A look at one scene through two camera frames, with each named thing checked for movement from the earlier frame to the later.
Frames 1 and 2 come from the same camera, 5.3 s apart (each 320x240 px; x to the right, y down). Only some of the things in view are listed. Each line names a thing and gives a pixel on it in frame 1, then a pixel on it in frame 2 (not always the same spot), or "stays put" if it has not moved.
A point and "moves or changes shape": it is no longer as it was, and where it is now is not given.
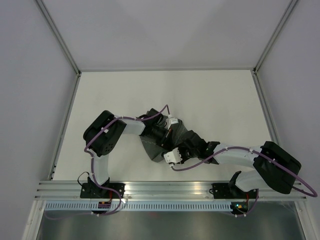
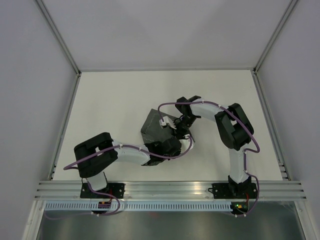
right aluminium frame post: (255, 71) stays put
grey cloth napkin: (156, 151) moves or changes shape
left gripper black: (163, 140) to (177, 152)
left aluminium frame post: (63, 43) stays put
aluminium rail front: (159, 190) stays put
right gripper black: (180, 146) to (180, 132)
